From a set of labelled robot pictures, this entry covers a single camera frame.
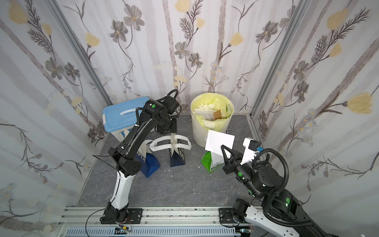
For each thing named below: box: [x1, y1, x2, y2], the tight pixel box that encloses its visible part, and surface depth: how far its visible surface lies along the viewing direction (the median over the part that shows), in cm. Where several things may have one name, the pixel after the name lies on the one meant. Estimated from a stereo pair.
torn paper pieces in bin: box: [192, 103, 227, 121], surface depth 97 cm
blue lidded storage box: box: [102, 96, 150, 143], surface depth 97 cm
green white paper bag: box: [200, 150, 225, 173], surface depth 88 cm
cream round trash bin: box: [190, 92, 235, 148], surface depth 94 cm
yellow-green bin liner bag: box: [190, 92, 235, 131], surface depth 93 cm
